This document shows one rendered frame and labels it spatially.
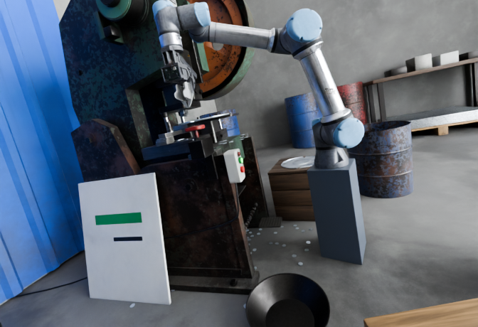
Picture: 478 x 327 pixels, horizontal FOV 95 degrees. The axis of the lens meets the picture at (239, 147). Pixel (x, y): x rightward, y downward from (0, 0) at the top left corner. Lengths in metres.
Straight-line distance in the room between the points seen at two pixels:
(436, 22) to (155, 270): 4.84
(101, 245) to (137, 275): 0.26
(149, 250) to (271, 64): 3.90
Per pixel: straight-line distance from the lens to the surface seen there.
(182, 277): 1.32
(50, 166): 2.05
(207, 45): 1.65
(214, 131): 1.16
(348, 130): 0.91
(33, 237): 2.02
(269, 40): 1.02
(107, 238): 1.38
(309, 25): 0.89
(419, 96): 4.75
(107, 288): 1.48
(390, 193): 1.84
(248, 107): 4.54
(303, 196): 1.50
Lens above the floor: 0.77
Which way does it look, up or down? 8 degrees down
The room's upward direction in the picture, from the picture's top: 12 degrees counter-clockwise
